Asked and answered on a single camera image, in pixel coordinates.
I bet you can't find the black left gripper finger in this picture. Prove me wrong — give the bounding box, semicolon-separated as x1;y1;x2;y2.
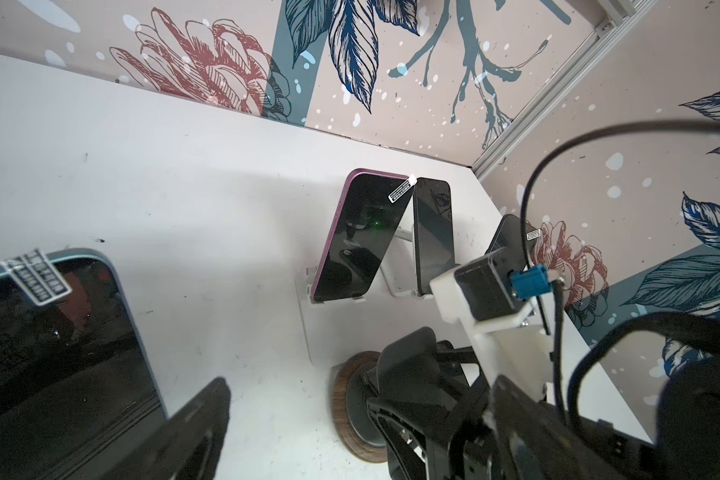
103;377;231;479

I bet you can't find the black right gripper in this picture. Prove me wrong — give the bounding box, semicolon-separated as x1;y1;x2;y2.
366;327;624;479

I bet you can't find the blue-edged phone with sticker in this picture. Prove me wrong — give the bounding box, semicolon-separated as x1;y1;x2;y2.
0;248;168;479

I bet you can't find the black phone with label sticker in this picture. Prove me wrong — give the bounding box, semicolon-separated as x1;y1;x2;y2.
485;214;542;259

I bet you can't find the silver-edged black phone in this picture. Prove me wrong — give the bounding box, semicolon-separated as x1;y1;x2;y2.
412;177;456;296

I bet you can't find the purple-edged black phone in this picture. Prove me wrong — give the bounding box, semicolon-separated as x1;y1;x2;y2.
310;169;415;303

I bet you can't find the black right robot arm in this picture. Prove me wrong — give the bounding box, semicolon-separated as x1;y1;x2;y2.
366;312;720;479

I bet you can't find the white phone stand left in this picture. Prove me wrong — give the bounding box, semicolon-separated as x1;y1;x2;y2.
295;267;396;368

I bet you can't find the white phone stand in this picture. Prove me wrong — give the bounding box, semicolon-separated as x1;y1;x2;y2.
295;267;396;368
381;225;432;297

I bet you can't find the white phone stand right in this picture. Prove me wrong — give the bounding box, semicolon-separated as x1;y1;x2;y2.
381;225;432;297

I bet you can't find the black camera cable right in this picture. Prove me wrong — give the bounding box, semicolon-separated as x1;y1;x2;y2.
518;118;720;433

